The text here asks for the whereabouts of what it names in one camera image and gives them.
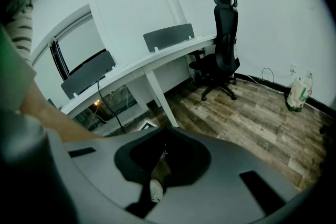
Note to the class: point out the long white curved desk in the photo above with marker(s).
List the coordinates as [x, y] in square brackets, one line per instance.
[157, 56]

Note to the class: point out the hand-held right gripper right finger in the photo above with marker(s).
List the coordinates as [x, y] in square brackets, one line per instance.
[223, 165]

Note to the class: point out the person's striped shirt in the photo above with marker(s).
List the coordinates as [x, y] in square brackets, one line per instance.
[22, 31]

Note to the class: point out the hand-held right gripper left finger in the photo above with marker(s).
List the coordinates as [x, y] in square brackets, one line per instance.
[99, 173]

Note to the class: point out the person's left forearm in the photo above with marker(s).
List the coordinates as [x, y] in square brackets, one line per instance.
[52, 118]

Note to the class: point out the grey desk divider panel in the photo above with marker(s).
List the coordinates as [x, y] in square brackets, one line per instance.
[86, 76]
[168, 36]

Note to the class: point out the white plastic bag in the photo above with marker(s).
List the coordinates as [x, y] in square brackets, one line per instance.
[298, 97]

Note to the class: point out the black office chair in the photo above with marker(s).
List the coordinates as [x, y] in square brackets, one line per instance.
[225, 34]

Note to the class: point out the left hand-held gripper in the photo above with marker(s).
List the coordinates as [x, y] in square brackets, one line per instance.
[147, 126]

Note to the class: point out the window with white blind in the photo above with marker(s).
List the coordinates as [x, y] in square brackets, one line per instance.
[81, 42]

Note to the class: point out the white wall outlet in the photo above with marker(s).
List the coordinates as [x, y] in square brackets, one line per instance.
[294, 68]
[310, 72]

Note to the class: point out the person's white right shoe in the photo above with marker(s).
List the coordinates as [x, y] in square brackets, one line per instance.
[157, 190]

